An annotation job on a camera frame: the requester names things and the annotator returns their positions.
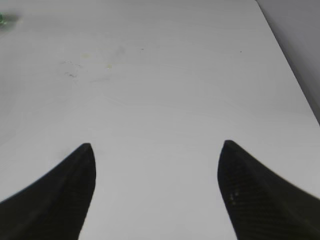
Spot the green plastic soda bottle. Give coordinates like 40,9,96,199
0,12,19,30

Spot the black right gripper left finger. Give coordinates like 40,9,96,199
0,143,96,240

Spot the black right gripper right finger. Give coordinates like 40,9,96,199
217,140,320,240

